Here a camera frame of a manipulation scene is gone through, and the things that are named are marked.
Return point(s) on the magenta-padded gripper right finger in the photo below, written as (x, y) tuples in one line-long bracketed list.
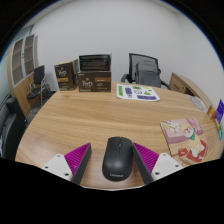
[(146, 159)]

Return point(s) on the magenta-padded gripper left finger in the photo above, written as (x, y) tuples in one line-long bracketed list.
[(76, 159)]

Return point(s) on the black computer mouse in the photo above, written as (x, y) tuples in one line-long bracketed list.
[(117, 160)]

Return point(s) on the cartoon print mouse pad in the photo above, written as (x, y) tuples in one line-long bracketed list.
[(185, 140)]

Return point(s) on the white printed sticker sheet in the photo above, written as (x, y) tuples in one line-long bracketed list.
[(136, 92)]

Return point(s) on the black sofa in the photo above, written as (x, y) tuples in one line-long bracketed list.
[(10, 130)]

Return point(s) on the round grey printed disc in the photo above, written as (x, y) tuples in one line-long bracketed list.
[(198, 103)]

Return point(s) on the wide brown coffee box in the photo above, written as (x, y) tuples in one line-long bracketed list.
[(94, 81)]

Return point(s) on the small orange box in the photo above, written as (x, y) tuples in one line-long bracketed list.
[(212, 112)]

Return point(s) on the narrow brown coffee box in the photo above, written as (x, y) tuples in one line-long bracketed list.
[(65, 76)]

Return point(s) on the wooden side desk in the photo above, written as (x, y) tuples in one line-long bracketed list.
[(185, 85)]

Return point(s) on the grey backpack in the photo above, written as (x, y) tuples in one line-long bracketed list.
[(147, 74)]

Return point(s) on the purple standing card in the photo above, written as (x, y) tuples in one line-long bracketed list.
[(220, 111)]

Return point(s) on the black visitor chair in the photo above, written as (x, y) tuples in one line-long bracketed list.
[(38, 75)]

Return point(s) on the wooden shelf unit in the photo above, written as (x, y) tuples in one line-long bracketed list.
[(18, 80)]

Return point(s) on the black open carton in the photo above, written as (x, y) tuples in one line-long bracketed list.
[(95, 62)]

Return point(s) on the black mesh office chair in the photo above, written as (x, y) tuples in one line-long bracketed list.
[(132, 61)]

